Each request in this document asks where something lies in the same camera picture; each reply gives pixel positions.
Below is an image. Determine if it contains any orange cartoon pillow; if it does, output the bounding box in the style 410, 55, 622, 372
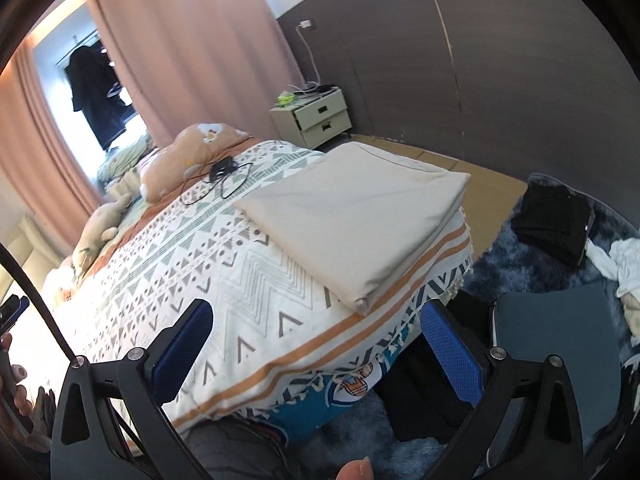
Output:
140, 122, 257, 204

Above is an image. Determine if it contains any pink curtain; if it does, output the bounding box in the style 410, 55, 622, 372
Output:
1, 41, 102, 248
87, 0, 302, 148

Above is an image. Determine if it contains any white cloth on floor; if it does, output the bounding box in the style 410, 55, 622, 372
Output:
584, 237, 640, 340

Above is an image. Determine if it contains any right pink curtain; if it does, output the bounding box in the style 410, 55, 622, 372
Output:
87, 0, 302, 148

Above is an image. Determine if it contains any black bag on floor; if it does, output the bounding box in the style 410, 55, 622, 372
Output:
511, 183, 594, 269

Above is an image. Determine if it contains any left pink curtain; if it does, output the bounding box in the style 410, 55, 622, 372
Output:
1, 41, 102, 248

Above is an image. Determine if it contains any cream bedside table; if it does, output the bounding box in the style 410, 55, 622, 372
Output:
270, 87, 352, 150

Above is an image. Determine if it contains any crumpled light duvet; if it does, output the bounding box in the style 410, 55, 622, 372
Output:
96, 133, 155, 191

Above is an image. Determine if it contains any dark hanging garment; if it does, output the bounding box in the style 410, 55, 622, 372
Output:
65, 46, 134, 152

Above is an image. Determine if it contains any patterned white bedspread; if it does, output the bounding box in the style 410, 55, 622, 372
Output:
43, 141, 473, 441

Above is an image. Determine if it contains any black charger with cable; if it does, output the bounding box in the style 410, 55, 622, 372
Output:
179, 156, 254, 207

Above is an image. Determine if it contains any green item on nightstand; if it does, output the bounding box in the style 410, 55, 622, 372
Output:
277, 91, 296, 107

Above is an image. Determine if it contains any white wall charger cable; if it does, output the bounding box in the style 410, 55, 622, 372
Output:
290, 18, 331, 96

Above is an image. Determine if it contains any cream padded headboard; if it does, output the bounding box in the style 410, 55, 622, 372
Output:
4, 216, 63, 292

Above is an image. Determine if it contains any beige plush toy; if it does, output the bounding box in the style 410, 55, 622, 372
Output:
72, 193, 132, 280

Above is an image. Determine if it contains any person's left hand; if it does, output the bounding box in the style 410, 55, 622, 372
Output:
1, 333, 56, 454

